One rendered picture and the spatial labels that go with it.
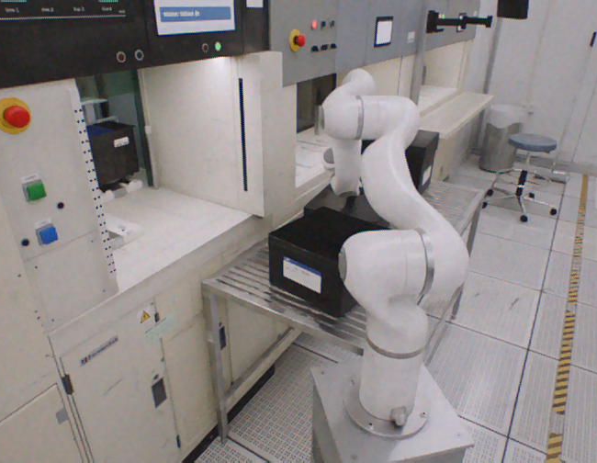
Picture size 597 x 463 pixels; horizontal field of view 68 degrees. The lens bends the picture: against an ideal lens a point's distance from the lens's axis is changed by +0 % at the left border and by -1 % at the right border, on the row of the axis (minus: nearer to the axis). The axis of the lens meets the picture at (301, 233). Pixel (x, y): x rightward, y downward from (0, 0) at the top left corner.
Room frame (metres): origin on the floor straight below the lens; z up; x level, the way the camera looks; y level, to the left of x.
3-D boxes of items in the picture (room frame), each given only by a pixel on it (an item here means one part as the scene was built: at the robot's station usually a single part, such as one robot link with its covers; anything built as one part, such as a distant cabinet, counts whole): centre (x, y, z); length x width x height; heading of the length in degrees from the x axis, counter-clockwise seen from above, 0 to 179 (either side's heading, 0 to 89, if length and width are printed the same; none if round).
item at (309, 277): (1.17, -0.09, 0.85); 0.28 x 0.28 x 0.17; 51
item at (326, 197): (1.58, -0.19, 0.83); 0.29 x 0.29 x 0.13; 66
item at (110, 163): (1.61, 0.78, 1.06); 0.24 x 0.20 x 0.32; 149
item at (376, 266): (0.69, -0.16, 1.07); 0.19 x 0.12 x 0.24; 96
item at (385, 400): (0.69, -0.19, 0.85); 0.19 x 0.19 x 0.18
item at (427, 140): (1.98, -0.45, 0.89); 0.29 x 0.29 x 0.25; 63
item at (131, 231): (1.21, 0.65, 0.89); 0.22 x 0.21 x 0.04; 59
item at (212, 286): (1.55, -0.28, 0.38); 1.30 x 0.60 x 0.76; 149
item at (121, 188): (1.61, 0.78, 0.89); 0.22 x 0.21 x 0.04; 59
